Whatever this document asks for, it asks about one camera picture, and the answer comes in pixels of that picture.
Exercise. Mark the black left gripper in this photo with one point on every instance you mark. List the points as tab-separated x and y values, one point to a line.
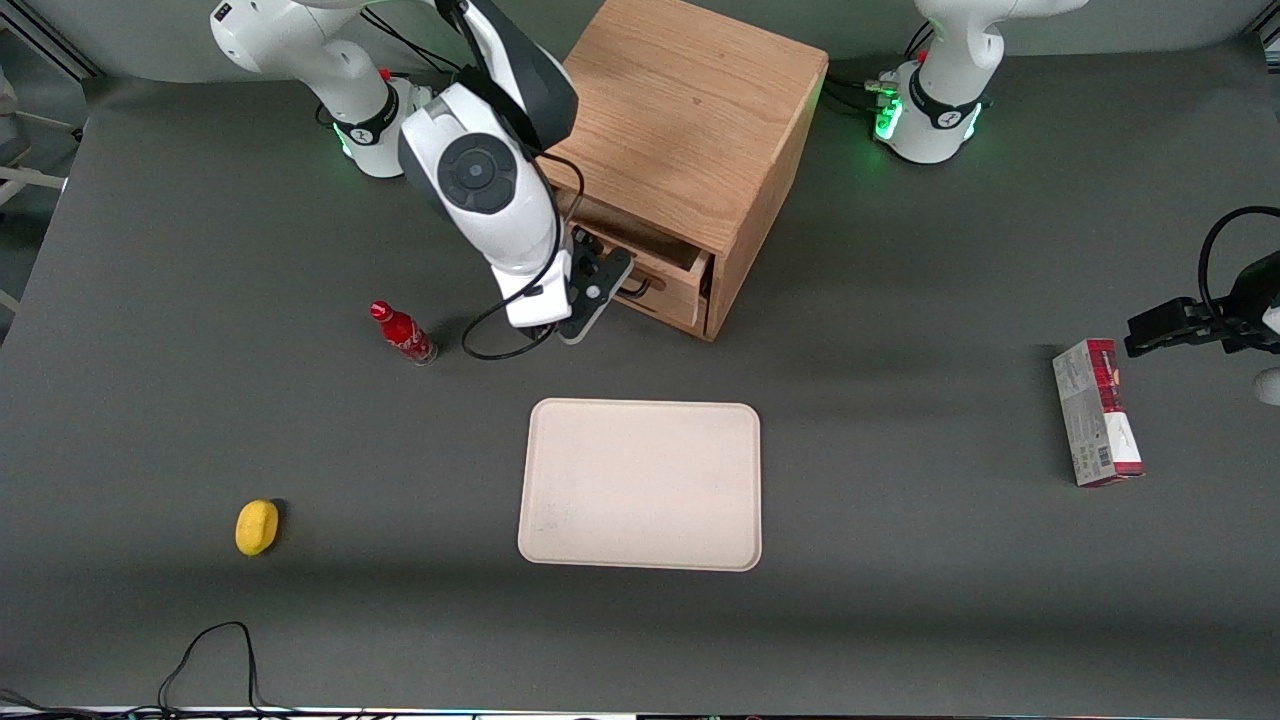
1247	305

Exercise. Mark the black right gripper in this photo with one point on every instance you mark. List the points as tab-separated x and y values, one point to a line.
581	248

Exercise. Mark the wooden drawer with keyhole notch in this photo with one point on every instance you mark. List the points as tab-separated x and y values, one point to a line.
675	290

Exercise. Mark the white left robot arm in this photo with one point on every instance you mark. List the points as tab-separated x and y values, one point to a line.
945	110

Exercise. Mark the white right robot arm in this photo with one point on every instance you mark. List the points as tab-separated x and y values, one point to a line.
480	220

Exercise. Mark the wooden drawer cabinet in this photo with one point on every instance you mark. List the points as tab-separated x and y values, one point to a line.
690	100

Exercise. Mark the grey and red carton box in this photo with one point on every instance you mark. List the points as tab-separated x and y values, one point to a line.
1095	420

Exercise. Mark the white rectangular tray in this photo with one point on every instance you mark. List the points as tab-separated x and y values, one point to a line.
640	485

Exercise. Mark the red cola bottle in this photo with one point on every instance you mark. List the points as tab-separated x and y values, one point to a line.
405	335

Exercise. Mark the yellow lemon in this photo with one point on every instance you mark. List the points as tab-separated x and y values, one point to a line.
256	527

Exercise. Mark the white metal stand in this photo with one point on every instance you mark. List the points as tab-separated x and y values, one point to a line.
30	180

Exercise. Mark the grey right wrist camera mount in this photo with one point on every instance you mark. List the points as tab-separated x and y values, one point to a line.
592	310

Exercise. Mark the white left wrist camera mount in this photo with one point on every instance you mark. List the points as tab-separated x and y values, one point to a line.
1270	386

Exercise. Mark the dark aluminium rail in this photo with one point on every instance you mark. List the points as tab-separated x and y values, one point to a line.
50	40

